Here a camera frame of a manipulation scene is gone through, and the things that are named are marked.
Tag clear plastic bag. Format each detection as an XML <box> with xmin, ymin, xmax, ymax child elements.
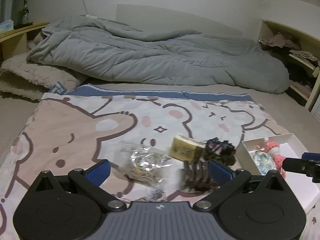
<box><xmin>117</xmin><ymin>141</ymin><xmax>176</xmax><ymax>189</ymax></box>

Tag grey files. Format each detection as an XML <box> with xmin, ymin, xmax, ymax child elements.
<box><xmin>0</xmin><ymin>0</ymin><xmax>17</xmax><ymax>22</ymax></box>

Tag pink clothes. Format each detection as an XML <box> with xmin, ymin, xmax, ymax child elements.
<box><xmin>259</xmin><ymin>32</ymin><xmax>302</xmax><ymax>51</ymax></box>

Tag white box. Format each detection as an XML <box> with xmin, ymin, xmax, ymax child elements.
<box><xmin>236</xmin><ymin>133</ymin><xmax>320</xmax><ymax>216</ymax></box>

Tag dark clothes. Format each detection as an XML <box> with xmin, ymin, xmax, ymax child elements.
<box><xmin>272</xmin><ymin>49</ymin><xmax>313</xmax><ymax>86</ymax></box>

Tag pink knitted doll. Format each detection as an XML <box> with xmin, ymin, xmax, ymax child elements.
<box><xmin>261</xmin><ymin>137</ymin><xmax>287</xmax><ymax>180</ymax></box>

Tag blue patterned round pouch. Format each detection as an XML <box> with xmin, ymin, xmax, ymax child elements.
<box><xmin>251</xmin><ymin>146</ymin><xmax>277</xmax><ymax>177</ymax></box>

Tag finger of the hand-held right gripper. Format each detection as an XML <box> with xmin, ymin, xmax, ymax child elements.
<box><xmin>301</xmin><ymin>152</ymin><xmax>320</xmax><ymax>161</ymax></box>
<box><xmin>282</xmin><ymin>157</ymin><xmax>320</xmax><ymax>178</ymax></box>

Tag printed cartoon blanket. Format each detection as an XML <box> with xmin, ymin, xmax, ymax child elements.
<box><xmin>0</xmin><ymin>81</ymin><xmax>320</xmax><ymax>240</ymax></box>

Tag grey duvet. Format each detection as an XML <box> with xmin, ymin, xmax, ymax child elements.
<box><xmin>27</xmin><ymin>15</ymin><xmax>291</xmax><ymax>94</ymax></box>

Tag white slatted door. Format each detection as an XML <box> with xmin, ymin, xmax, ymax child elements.
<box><xmin>309</xmin><ymin>102</ymin><xmax>320</xmax><ymax>128</ymax></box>

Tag green glass bottle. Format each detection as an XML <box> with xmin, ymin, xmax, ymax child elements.
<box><xmin>21</xmin><ymin>0</ymin><xmax>31</xmax><ymax>27</ymax></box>

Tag gold box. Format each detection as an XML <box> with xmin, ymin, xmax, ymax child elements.
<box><xmin>169</xmin><ymin>135</ymin><xmax>206</xmax><ymax>162</ymax></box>

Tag cream open shelf unit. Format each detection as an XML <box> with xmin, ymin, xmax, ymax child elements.
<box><xmin>259</xmin><ymin>19</ymin><xmax>320</xmax><ymax>112</ymax></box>

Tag white headboard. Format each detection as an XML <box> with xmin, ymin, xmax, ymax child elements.
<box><xmin>116</xmin><ymin>4</ymin><xmax>244</xmax><ymax>37</ymax></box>

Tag dark scrunchie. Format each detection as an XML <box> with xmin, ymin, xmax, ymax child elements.
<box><xmin>204</xmin><ymin>138</ymin><xmax>237</xmax><ymax>167</ymax></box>

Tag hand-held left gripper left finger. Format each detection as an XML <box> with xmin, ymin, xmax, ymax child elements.
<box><xmin>32</xmin><ymin>159</ymin><xmax>127</xmax><ymax>210</ymax></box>

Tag hair claw clip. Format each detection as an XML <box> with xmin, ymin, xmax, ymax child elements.
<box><xmin>181</xmin><ymin>160</ymin><xmax>221</xmax><ymax>193</ymax></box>

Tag wooden side shelf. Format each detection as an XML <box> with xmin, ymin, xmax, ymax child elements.
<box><xmin>0</xmin><ymin>22</ymin><xmax>50</xmax><ymax>61</ymax></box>

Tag beige fluffy blanket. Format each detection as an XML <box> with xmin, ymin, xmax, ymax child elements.
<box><xmin>0</xmin><ymin>54</ymin><xmax>83</xmax><ymax>101</ymax></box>

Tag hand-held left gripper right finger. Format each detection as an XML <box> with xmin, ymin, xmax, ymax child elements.
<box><xmin>194</xmin><ymin>160</ymin><xmax>288</xmax><ymax>209</ymax></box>

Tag pink folded cloth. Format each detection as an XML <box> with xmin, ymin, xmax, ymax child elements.
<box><xmin>290</xmin><ymin>80</ymin><xmax>313</xmax><ymax>96</ymax></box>

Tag beige folded clothes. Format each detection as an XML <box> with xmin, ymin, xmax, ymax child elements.
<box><xmin>289</xmin><ymin>50</ymin><xmax>320</xmax><ymax>67</ymax></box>

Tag tissue box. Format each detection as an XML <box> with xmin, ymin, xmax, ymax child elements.
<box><xmin>0</xmin><ymin>19</ymin><xmax>14</xmax><ymax>33</ymax></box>

